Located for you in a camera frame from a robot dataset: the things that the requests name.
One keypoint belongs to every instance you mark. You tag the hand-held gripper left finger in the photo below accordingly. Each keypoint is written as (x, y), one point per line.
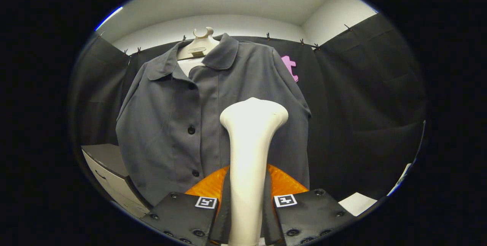
(222, 208)

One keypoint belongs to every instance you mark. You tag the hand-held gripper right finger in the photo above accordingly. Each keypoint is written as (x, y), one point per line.
(268, 208)

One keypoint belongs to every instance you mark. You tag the white garment steamer head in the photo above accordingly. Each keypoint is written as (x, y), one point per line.
(249, 154)

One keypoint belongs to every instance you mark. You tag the grey button-up shirt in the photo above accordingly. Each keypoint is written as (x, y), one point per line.
(159, 124)

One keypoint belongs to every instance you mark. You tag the cream clothes hanger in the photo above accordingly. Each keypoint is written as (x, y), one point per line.
(199, 42)

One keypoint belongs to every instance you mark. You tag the white side table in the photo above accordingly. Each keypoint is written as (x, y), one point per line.
(357, 203)

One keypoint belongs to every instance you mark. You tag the white cabinet with grey top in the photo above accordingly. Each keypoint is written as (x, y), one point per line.
(104, 154)

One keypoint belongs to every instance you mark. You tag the black backdrop cloth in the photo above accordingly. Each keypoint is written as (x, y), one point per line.
(361, 105)

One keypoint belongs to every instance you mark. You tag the row of black cloth clips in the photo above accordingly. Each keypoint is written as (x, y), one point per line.
(268, 35)

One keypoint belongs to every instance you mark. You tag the narrow ceiling light strip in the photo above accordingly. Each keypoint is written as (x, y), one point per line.
(110, 16)

